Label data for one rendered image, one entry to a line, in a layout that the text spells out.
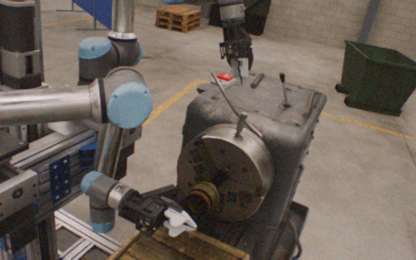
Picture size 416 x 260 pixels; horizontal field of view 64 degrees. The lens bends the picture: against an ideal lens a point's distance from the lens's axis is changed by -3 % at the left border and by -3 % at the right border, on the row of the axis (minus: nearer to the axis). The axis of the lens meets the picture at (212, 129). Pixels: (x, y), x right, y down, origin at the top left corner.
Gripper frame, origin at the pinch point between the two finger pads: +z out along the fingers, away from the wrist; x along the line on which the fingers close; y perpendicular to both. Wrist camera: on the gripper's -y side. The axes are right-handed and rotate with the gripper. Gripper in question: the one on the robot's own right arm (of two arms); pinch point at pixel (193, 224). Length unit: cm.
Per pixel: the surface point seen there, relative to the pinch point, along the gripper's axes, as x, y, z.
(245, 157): 11.7, -22.9, 4.1
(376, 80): -64, -474, 58
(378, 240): -113, -176, 84
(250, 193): 2.8, -18.7, 9.1
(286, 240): -56, -71, 22
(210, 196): 2.7, -10.5, -0.4
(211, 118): 12.3, -38.6, -15.3
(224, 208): -10.0, -22.5, 0.9
